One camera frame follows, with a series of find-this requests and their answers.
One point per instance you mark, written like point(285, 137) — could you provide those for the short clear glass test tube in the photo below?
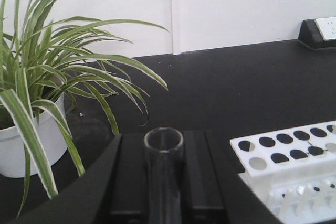
point(164, 148)

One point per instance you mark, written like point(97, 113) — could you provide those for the black and white power socket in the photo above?
point(310, 36)

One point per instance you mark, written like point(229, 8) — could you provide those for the white wall trunking strip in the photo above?
point(175, 21)

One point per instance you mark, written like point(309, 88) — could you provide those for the white plant pot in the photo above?
point(38, 138)

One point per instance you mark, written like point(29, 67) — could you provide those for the white test tube rack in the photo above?
point(292, 171)

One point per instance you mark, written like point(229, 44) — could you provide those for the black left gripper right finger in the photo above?
point(212, 191)

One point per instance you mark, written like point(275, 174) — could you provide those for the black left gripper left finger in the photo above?
point(112, 190)

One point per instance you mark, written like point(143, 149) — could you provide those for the green spider plant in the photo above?
point(45, 58)

